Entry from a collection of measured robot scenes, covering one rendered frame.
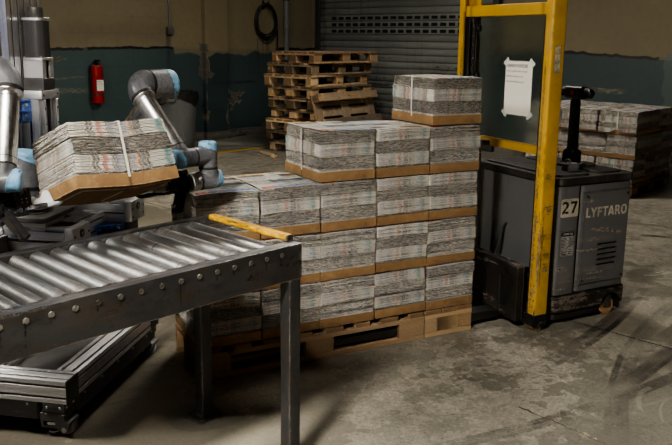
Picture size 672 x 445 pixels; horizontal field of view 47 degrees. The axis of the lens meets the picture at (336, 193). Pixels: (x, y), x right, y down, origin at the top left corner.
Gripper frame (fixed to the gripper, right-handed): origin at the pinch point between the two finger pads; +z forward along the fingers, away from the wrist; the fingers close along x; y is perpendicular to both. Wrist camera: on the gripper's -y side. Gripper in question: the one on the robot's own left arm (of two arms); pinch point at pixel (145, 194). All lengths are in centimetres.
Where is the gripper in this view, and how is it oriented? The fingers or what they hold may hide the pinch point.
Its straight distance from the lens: 294.5
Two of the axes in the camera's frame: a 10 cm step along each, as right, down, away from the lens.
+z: -6.9, 1.3, -7.1
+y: -2.5, -9.7, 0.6
